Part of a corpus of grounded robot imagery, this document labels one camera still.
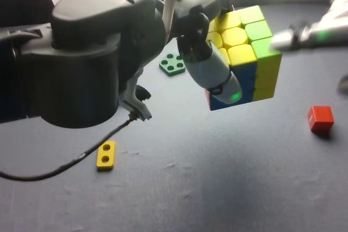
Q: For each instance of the Rubik's cube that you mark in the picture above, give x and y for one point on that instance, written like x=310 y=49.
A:
x=261 y=66

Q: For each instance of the grey table cloth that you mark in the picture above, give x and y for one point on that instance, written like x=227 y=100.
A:
x=217 y=175

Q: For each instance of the green pentagon block with holes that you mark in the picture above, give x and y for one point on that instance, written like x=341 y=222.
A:
x=171 y=65

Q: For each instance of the red cube block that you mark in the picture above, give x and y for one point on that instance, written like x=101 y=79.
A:
x=321 y=119

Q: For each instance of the yellow two-hole block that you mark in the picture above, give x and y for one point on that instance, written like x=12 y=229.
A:
x=106 y=156

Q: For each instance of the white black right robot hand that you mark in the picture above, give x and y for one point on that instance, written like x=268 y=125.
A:
x=326 y=28

